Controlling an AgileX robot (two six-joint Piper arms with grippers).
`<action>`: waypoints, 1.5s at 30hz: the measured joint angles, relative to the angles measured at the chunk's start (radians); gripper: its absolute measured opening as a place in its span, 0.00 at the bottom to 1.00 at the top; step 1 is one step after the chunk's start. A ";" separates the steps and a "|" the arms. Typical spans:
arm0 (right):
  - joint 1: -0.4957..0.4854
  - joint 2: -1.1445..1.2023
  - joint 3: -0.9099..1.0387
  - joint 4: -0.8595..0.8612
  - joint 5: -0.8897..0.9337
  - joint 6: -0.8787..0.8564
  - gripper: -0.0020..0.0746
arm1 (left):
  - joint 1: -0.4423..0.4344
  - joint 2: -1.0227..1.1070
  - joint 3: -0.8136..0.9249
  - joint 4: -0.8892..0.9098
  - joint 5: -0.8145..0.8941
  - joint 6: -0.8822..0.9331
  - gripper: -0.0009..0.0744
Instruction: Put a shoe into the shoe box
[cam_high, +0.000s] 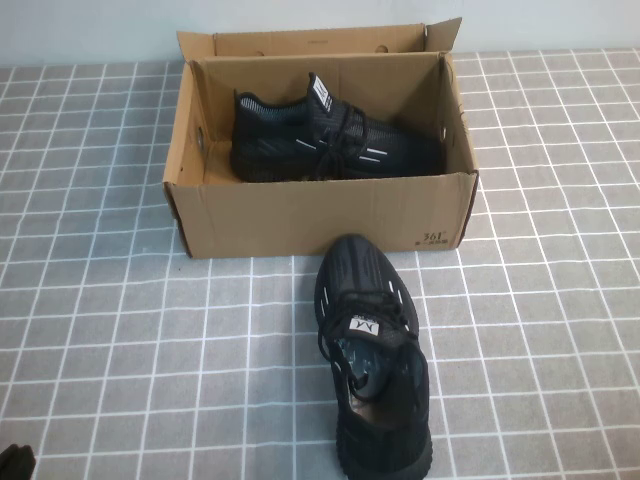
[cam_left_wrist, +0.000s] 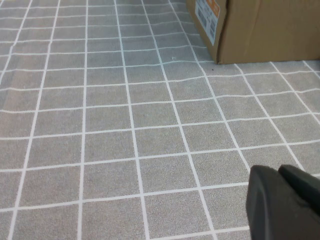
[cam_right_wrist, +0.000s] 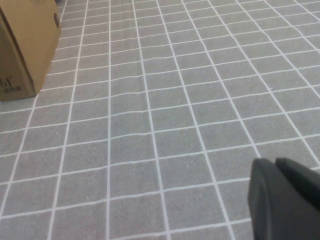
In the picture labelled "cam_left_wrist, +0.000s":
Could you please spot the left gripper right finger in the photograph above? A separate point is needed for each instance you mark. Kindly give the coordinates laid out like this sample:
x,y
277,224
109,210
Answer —
x,y
305,187

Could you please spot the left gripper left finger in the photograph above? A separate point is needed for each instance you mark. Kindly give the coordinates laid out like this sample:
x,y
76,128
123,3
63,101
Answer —
x,y
270,215

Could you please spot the brown cardboard shoe box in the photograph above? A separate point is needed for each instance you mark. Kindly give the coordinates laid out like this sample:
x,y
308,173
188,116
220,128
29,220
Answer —
x,y
262,30

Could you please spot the grey white-checked tablecloth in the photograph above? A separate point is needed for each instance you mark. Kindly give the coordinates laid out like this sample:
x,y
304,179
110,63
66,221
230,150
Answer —
x,y
125,140

